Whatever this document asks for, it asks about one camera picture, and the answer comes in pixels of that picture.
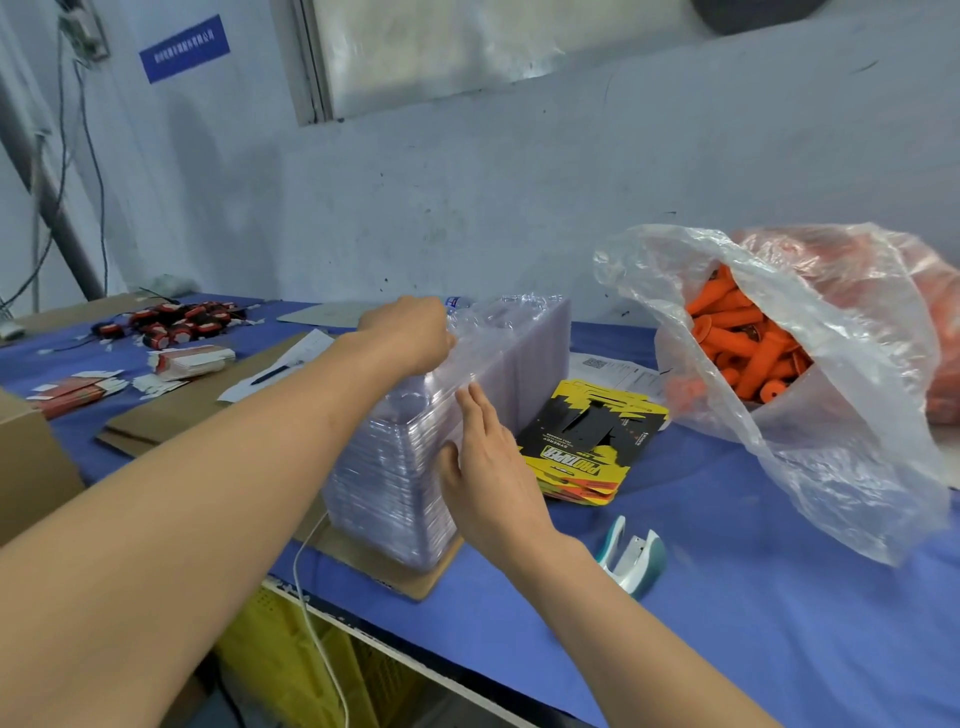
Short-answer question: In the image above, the person's left hand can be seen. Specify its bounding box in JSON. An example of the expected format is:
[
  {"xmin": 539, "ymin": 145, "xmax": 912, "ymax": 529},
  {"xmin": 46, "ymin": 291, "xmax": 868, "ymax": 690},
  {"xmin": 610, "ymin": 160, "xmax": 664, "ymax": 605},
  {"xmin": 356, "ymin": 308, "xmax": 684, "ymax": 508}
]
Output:
[{"xmin": 348, "ymin": 295, "xmax": 458, "ymax": 386}]

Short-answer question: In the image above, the person's right hand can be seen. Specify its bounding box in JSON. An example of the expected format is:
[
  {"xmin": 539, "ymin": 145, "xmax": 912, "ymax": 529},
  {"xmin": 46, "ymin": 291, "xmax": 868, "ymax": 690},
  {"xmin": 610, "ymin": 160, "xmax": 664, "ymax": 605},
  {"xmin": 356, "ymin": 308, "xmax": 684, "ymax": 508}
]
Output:
[{"xmin": 435, "ymin": 382, "xmax": 558, "ymax": 572}]

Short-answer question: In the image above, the stack of clear blister shells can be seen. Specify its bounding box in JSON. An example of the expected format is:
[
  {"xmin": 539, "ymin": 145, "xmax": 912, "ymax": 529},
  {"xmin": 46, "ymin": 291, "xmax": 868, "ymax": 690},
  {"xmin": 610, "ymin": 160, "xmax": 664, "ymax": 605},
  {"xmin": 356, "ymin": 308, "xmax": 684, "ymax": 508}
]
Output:
[{"xmin": 322, "ymin": 292, "xmax": 573, "ymax": 573}]

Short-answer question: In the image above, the teal hand stapler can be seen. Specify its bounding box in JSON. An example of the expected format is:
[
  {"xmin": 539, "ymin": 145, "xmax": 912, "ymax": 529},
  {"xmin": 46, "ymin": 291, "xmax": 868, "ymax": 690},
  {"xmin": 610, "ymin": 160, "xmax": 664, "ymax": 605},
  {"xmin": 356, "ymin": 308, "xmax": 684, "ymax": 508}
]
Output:
[{"xmin": 592, "ymin": 514, "xmax": 669, "ymax": 600}]

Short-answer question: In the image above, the person's left forearm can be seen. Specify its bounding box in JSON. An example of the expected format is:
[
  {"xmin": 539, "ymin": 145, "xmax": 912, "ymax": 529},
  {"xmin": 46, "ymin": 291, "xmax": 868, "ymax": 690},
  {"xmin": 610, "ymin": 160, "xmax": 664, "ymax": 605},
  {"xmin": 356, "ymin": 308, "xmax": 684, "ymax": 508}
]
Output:
[{"xmin": 0, "ymin": 333, "xmax": 407, "ymax": 728}]

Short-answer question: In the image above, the person's right forearm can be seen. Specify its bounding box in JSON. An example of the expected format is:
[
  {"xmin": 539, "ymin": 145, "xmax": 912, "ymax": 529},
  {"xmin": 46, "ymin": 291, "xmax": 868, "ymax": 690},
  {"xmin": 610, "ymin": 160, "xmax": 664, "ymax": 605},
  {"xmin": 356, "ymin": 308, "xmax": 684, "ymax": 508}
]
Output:
[{"xmin": 502, "ymin": 528, "xmax": 782, "ymax": 728}]

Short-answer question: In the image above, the grey flat sheet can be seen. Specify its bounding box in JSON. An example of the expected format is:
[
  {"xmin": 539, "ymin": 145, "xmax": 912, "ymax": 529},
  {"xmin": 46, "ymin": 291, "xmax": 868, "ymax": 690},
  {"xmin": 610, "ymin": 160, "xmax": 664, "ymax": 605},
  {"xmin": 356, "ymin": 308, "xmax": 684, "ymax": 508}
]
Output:
[{"xmin": 277, "ymin": 300, "xmax": 395, "ymax": 330}]

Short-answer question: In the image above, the stack of yellow black cards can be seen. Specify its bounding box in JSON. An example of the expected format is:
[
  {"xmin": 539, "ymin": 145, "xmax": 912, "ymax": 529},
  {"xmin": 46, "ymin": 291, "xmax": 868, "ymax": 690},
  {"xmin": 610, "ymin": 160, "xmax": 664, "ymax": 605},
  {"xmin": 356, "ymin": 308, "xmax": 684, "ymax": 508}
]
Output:
[{"xmin": 517, "ymin": 378, "xmax": 672, "ymax": 507}]

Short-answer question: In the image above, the black pen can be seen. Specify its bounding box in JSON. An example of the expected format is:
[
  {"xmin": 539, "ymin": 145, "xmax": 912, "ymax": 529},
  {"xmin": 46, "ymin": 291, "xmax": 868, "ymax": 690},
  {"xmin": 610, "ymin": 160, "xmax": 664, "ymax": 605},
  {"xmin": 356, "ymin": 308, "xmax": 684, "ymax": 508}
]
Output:
[{"xmin": 247, "ymin": 360, "xmax": 296, "ymax": 389}]

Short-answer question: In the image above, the white printed paper sheet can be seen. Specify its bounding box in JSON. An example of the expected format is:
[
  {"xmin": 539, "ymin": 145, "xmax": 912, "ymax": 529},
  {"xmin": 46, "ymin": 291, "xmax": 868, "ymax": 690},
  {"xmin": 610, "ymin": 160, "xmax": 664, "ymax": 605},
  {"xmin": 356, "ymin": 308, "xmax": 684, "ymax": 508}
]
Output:
[{"xmin": 567, "ymin": 352, "xmax": 669, "ymax": 405}]

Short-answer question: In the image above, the small white packet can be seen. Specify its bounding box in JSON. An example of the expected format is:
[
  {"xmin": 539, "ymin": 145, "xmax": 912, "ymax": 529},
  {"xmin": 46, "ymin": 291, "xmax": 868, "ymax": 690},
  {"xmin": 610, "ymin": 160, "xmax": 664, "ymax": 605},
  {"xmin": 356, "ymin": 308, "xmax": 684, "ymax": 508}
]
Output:
[{"xmin": 150, "ymin": 346, "xmax": 239, "ymax": 378}]

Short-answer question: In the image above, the pile of dark red parts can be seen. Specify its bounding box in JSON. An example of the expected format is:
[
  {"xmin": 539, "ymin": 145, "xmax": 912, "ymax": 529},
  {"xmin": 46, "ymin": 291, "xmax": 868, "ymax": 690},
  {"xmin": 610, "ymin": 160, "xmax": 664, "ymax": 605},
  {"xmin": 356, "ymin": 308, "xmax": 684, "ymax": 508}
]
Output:
[{"xmin": 90, "ymin": 300, "xmax": 252, "ymax": 353}]

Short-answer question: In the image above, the yellow plastic crate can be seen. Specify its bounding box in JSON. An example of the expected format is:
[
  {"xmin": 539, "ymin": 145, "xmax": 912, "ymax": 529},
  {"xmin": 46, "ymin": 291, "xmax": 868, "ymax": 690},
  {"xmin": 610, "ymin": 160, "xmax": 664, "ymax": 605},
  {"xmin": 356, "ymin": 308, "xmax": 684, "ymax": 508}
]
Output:
[{"xmin": 214, "ymin": 582, "xmax": 429, "ymax": 728}]

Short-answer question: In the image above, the grey framed window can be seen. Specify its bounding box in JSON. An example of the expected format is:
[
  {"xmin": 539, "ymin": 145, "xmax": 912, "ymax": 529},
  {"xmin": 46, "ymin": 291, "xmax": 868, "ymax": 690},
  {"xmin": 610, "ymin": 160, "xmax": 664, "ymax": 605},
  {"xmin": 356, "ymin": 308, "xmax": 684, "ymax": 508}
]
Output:
[{"xmin": 292, "ymin": 0, "xmax": 834, "ymax": 126}]

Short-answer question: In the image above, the clear plastic bag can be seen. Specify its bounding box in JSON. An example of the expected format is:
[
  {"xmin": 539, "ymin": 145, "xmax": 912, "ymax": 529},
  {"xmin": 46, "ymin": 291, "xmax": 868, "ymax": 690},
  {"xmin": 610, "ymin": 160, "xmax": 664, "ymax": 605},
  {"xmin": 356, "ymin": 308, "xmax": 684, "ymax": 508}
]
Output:
[
  {"xmin": 735, "ymin": 225, "xmax": 960, "ymax": 429},
  {"xmin": 592, "ymin": 225, "xmax": 951, "ymax": 569}
]

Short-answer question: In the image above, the grey metal pole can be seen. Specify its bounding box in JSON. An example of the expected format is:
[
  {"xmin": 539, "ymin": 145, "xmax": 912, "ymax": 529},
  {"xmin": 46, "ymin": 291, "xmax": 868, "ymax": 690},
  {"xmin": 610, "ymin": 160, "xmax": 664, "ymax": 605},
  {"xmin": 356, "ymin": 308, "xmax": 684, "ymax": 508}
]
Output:
[{"xmin": 0, "ymin": 67, "xmax": 107, "ymax": 302}]

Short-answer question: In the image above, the brown cardboard box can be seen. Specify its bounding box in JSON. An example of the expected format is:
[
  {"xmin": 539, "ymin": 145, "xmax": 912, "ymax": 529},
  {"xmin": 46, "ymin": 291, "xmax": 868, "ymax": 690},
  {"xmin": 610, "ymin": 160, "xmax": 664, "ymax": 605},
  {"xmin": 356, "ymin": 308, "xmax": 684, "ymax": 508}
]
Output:
[{"xmin": 0, "ymin": 390, "xmax": 87, "ymax": 549}]

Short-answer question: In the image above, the white cable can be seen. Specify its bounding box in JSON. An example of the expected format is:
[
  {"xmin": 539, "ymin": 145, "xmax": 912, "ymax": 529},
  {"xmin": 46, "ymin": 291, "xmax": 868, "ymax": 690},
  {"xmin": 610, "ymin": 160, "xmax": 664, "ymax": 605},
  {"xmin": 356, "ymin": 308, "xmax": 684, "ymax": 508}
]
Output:
[{"xmin": 288, "ymin": 514, "xmax": 351, "ymax": 728}]

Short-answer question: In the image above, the grey wall cable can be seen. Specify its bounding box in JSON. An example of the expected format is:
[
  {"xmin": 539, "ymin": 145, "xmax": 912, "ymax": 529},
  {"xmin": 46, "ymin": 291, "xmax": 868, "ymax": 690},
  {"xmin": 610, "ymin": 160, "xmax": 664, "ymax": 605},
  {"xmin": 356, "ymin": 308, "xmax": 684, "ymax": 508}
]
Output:
[{"xmin": 0, "ymin": 60, "xmax": 114, "ymax": 309}]

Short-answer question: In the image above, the blue wall sign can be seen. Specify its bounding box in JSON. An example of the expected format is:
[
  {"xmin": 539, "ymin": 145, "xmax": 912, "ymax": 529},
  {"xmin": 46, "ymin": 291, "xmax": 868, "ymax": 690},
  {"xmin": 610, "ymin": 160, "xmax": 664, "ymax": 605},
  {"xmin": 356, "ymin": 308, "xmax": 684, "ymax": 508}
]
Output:
[{"xmin": 139, "ymin": 15, "xmax": 234, "ymax": 86}]

